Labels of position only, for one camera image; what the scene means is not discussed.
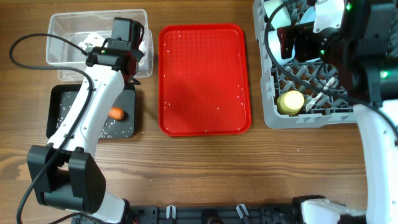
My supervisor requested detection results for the white paper napkin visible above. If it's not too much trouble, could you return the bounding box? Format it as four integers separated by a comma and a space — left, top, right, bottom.
78, 32, 147, 66

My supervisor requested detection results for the orange carrot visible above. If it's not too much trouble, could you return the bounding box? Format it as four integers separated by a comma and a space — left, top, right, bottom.
108, 107, 125, 121

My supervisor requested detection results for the white plastic spoon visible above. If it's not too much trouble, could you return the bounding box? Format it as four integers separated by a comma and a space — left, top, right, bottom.
305, 77, 335, 112

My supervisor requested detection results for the mint green bowl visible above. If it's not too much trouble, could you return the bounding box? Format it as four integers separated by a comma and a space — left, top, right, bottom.
264, 0, 292, 30

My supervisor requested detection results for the light blue rice bowl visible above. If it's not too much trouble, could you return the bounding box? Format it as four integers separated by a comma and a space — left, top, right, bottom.
268, 30, 295, 65

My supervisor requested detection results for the yellow plastic cup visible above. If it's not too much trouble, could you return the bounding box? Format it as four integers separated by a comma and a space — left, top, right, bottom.
276, 90, 305, 116

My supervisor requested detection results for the large light blue plate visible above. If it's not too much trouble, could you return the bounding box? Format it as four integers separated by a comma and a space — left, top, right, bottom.
298, 6, 319, 63

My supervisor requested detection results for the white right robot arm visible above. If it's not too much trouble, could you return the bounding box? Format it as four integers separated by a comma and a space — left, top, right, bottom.
266, 1, 397, 223

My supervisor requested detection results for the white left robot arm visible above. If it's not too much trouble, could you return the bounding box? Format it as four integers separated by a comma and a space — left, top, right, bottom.
27, 17, 144, 223

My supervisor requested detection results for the black waste tray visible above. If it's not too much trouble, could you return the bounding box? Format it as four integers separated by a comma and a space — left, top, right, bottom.
45, 83, 137, 141

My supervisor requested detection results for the grey dishwasher rack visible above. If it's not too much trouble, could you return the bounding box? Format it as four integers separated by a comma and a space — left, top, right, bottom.
252, 0, 398, 129

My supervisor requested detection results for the clear plastic bin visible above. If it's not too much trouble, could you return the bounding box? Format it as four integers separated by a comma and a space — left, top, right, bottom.
46, 9, 154, 78

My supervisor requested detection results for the red serving tray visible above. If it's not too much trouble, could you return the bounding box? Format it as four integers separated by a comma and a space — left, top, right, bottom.
158, 23, 252, 137

